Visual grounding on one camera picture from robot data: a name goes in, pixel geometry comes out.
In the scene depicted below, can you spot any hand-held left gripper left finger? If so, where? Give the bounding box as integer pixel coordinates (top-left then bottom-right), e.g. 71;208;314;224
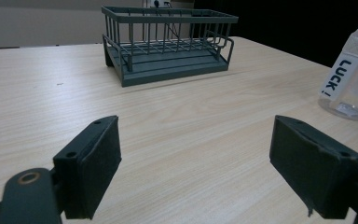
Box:
52;115;122;220

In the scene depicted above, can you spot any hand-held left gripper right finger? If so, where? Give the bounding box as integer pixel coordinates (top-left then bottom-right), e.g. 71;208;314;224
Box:
268;115;358;220

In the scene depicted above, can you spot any dark green wire rack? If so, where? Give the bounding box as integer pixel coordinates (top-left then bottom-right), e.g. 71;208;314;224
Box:
101;5;240;88

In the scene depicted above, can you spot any black cable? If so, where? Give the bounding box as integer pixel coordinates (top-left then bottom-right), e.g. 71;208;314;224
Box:
154;0;181;41

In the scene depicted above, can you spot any white wall power socket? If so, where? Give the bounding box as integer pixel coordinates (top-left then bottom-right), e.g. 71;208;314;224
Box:
145;0;172;9

